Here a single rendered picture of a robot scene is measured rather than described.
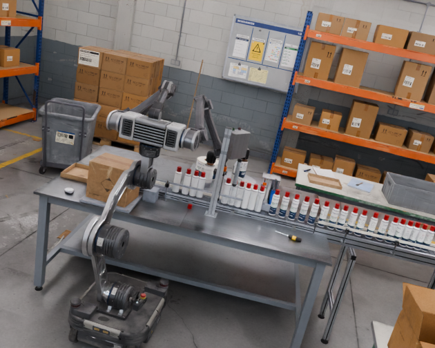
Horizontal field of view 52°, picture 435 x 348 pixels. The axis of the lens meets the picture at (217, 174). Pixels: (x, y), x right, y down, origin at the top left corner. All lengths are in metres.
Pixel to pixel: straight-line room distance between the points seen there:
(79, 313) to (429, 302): 2.07
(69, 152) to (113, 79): 1.61
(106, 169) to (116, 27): 5.41
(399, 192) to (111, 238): 3.03
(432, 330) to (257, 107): 5.74
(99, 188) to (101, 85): 3.82
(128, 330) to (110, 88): 4.43
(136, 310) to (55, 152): 2.94
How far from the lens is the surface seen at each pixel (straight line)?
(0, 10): 7.04
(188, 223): 3.14
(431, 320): 2.63
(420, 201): 4.80
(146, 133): 2.82
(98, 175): 3.18
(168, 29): 8.04
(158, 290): 3.38
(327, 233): 3.47
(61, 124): 5.55
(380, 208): 4.72
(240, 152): 3.20
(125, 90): 6.77
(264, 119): 7.81
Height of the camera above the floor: 2.21
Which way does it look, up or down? 19 degrees down
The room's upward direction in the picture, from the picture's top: 12 degrees clockwise
